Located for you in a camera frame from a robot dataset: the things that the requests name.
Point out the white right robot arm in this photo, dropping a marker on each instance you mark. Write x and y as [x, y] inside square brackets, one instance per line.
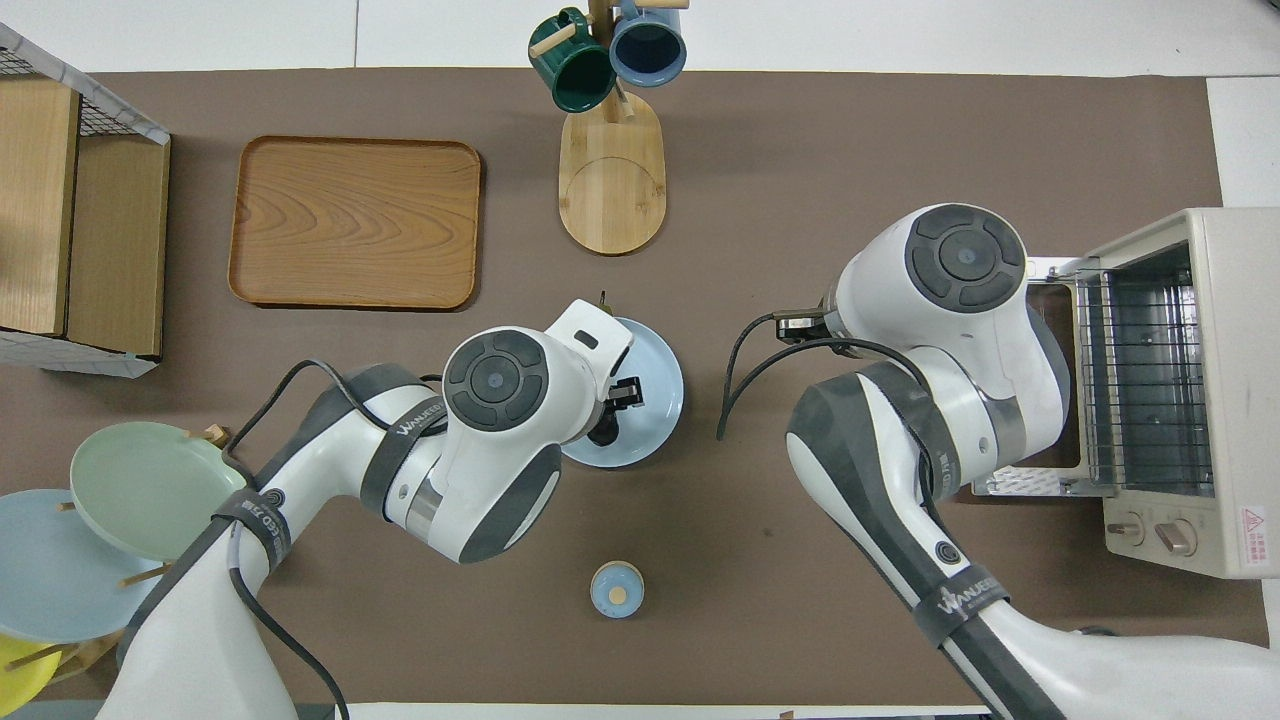
[965, 255]

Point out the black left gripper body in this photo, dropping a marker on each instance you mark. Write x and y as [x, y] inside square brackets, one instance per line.
[625, 392]

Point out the blue mug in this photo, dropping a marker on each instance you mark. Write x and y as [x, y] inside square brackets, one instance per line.
[648, 45]

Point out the wooden plate rack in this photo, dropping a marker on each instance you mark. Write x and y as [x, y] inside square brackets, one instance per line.
[85, 655]

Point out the light blue round plate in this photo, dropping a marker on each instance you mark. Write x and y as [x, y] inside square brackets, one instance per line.
[655, 400]

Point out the light blue racked plate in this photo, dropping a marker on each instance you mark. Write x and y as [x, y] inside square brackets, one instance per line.
[60, 580]

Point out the silver oven knob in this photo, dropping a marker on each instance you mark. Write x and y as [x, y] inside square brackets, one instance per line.
[1176, 538]
[1127, 529]

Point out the pale green plate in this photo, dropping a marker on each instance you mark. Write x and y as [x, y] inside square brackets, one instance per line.
[150, 490]

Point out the dark purple eggplant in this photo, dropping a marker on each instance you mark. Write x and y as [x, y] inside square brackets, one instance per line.
[603, 435]

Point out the yellow plate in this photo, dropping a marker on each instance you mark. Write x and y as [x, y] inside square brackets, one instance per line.
[20, 680]

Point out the cream toaster oven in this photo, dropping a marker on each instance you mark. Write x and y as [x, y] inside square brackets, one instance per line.
[1240, 400]

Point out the rectangular wooden tray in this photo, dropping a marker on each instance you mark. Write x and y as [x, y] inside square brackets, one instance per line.
[350, 220]

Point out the brown table mat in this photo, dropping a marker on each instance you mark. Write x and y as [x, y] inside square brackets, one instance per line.
[800, 150]

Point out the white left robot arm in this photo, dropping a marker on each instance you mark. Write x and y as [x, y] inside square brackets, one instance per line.
[495, 380]

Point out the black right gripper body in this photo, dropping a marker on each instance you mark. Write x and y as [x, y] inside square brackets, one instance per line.
[800, 327]

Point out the dark green mug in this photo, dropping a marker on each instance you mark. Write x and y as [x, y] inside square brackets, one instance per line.
[575, 75]

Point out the wooden mug tree stand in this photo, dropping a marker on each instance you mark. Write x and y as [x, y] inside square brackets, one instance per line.
[612, 190]

